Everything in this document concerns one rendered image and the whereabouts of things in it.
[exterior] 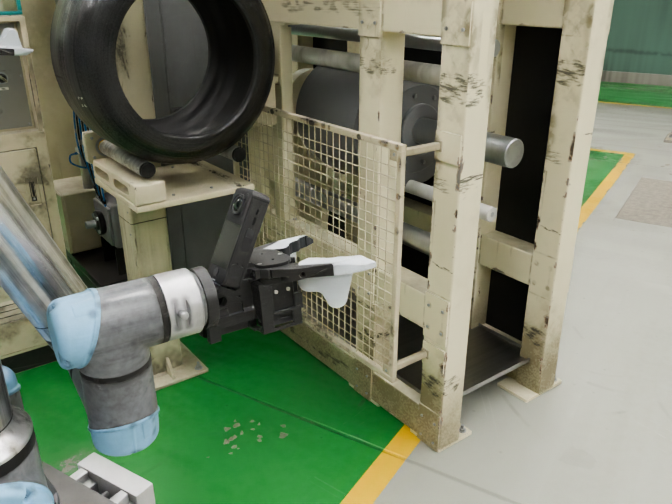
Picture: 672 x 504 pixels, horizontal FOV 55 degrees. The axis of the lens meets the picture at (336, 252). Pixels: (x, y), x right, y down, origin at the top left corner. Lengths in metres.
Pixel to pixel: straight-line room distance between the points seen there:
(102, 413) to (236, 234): 0.24
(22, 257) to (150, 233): 1.53
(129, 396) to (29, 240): 0.20
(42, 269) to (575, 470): 1.75
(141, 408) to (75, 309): 0.14
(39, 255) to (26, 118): 1.73
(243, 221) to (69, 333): 0.21
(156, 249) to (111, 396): 1.62
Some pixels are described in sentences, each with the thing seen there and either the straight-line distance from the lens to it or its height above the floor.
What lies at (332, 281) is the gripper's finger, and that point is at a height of 1.05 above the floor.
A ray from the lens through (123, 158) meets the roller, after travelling 1.93.
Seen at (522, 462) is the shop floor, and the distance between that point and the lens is 2.17.
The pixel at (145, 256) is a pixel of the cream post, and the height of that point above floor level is 0.50.
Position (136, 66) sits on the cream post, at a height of 1.13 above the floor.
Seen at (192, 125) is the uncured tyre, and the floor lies 0.95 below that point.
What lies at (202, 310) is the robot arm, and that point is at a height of 1.05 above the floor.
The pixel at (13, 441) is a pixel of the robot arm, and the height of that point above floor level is 0.96.
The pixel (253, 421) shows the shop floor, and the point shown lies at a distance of 2.27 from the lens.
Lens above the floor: 1.38
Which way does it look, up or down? 23 degrees down
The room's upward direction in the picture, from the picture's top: straight up
